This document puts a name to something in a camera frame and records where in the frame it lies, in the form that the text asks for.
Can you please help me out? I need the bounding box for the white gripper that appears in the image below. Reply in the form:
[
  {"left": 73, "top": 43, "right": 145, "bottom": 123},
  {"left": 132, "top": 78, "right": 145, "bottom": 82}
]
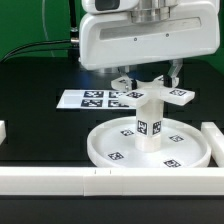
[{"left": 79, "top": 0, "right": 220, "bottom": 92}]

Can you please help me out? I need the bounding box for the white cross-shaped table base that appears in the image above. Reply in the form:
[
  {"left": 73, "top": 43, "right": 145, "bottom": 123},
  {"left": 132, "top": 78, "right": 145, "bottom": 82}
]
[{"left": 111, "top": 76, "right": 195, "bottom": 108}]

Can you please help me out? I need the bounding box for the white round table top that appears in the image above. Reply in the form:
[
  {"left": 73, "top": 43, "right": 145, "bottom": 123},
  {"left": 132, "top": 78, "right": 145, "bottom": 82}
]
[{"left": 87, "top": 116, "right": 211, "bottom": 168}]

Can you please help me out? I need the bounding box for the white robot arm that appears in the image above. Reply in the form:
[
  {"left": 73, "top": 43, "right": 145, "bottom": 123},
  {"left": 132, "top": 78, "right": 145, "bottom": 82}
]
[{"left": 79, "top": 0, "right": 220, "bottom": 87}]

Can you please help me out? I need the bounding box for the white marker sheet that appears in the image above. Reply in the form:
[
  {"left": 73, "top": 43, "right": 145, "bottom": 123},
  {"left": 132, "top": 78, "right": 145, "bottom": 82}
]
[{"left": 57, "top": 90, "right": 129, "bottom": 109}]

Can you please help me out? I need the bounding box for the white right fence bar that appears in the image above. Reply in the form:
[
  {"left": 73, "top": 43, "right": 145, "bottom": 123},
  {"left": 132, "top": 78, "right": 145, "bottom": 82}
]
[{"left": 201, "top": 122, "right": 224, "bottom": 168}]

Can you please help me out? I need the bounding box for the white fence bar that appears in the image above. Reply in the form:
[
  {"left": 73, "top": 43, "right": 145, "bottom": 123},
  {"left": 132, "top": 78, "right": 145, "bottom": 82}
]
[
  {"left": 0, "top": 120, "right": 6, "bottom": 145},
  {"left": 0, "top": 167, "right": 224, "bottom": 196},
  {"left": 201, "top": 122, "right": 224, "bottom": 168}
]

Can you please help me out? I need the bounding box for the white front fence bar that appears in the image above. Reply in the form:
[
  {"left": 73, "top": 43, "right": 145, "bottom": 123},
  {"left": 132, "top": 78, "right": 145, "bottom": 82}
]
[{"left": 0, "top": 167, "right": 224, "bottom": 196}]

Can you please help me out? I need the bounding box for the white left fence bar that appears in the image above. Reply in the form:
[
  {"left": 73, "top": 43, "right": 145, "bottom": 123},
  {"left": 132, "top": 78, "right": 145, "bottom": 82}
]
[{"left": 0, "top": 120, "right": 6, "bottom": 145}]

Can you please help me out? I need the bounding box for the black vertical cable connector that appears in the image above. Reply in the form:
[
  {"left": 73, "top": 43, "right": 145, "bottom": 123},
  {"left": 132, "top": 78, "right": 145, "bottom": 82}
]
[{"left": 68, "top": 0, "right": 79, "bottom": 38}]

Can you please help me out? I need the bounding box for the thin grey cable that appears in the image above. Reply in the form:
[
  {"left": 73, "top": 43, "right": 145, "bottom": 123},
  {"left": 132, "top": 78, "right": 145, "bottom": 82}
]
[{"left": 41, "top": 0, "right": 56, "bottom": 58}]

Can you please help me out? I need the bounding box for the black cable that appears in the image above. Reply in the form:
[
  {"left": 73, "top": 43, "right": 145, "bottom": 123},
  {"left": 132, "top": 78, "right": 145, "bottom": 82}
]
[{"left": 0, "top": 37, "right": 81, "bottom": 64}]

